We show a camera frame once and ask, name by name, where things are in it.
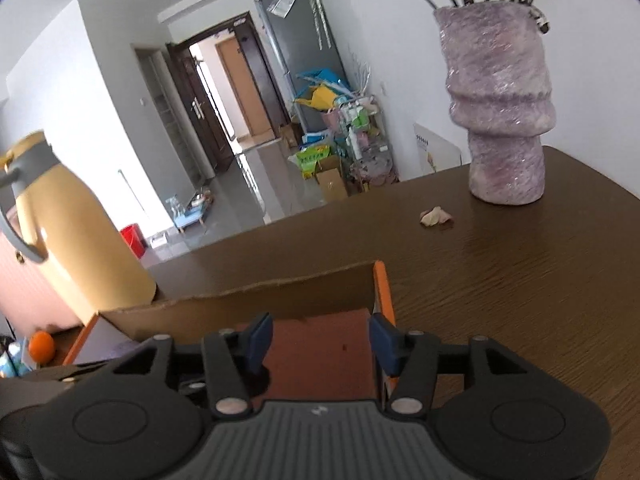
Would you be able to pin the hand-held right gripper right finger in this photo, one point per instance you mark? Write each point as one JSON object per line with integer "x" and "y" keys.
{"x": 381, "y": 345}

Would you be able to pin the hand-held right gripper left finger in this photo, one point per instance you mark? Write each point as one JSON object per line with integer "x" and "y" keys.
{"x": 260, "y": 342}

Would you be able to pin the orange-edged cardboard box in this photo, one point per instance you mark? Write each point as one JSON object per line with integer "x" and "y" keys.
{"x": 300, "y": 290}

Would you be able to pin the orange fruit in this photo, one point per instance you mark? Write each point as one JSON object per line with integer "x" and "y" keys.
{"x": 41, "y": 346}

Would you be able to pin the crumpled paper scrap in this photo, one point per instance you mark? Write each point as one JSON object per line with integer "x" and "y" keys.
{"x": 435, "y": 216}

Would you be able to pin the small blue trolley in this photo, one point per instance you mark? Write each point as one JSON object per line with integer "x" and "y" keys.
{"x": 192, "y": 212}

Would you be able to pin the yellow thermos jug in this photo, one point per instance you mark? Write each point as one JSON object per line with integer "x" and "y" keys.
{"x": 75, "y": 240}

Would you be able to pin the red bucket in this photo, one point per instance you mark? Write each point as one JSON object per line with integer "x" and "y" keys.
{"x": 133, "y": 240}

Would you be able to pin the open cardboard box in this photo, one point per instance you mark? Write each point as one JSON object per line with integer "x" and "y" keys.
{"x": 331, "y": 184}

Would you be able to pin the green printed bag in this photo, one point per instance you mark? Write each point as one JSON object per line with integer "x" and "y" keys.
{"x": 312, "y": 160}

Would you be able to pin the pile of colourful toys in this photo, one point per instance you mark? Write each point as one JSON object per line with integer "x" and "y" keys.
{"x": 367, "y": 145}

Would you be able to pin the white desk calendar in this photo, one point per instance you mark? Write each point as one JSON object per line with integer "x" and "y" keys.
{"x": 440, "y": 152}

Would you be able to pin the dark wooden door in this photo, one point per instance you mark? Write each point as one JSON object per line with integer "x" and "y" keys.
{"x": 200, "y": 110}

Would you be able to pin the yellow and blue toy pile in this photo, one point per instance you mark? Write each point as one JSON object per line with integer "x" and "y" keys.
{"x": 322, "y": 92}

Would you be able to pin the purple textured vase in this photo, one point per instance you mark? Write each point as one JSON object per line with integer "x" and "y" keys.
{"x": 500, "y": 110}

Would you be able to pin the grey refrigerator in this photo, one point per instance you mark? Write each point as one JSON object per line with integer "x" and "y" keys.
{"x": 300, "y": 45}

